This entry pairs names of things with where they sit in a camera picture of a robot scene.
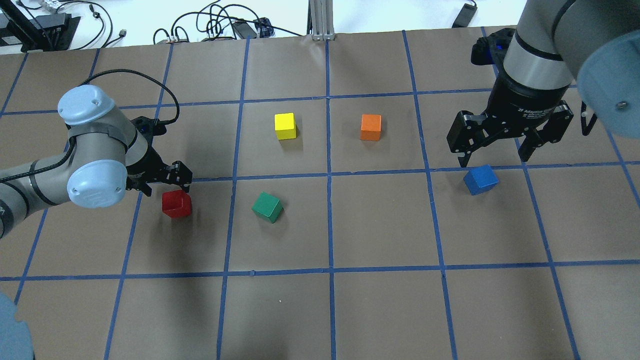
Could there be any aluminium frame post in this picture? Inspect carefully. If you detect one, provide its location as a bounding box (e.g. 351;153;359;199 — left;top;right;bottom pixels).
307;0;336;41

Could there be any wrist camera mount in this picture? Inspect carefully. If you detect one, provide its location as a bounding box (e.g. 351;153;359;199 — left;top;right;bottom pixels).
130;116;167;147
470;27;515;66

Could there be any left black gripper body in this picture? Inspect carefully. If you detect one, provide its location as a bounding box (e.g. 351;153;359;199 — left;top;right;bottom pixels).
125;140;169;191

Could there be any yellow block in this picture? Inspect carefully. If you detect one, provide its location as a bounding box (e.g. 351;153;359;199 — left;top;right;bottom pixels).
274;112;297;141

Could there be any green block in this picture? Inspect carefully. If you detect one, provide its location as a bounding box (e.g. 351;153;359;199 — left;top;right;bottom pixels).
251;191;284;224

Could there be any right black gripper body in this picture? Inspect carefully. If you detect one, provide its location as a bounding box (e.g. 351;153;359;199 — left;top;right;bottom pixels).
478;77;573;143

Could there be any red block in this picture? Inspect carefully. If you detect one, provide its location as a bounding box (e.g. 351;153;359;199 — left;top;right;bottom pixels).
161;189;193;219

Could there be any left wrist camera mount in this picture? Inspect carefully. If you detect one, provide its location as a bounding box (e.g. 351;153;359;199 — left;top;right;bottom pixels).
130;116;167;147

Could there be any black power adapter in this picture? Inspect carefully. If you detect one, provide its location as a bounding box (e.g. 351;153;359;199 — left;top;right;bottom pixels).
451;1;478;28

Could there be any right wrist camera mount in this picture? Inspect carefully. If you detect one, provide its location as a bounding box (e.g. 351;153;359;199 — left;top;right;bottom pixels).
470;27;515;66

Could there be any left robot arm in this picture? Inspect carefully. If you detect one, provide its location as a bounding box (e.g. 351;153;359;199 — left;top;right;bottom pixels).
0;84;194;237

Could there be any blue block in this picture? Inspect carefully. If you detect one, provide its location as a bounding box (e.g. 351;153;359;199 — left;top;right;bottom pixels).
462;164;499;196

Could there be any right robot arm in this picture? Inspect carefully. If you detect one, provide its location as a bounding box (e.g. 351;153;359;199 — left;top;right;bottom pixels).
446;0;640;167

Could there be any orange block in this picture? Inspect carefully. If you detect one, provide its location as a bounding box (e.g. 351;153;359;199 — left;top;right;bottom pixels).
359;114;382;142

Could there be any black cable bundle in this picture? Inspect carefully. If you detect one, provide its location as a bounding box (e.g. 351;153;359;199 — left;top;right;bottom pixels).
152;0;303;46

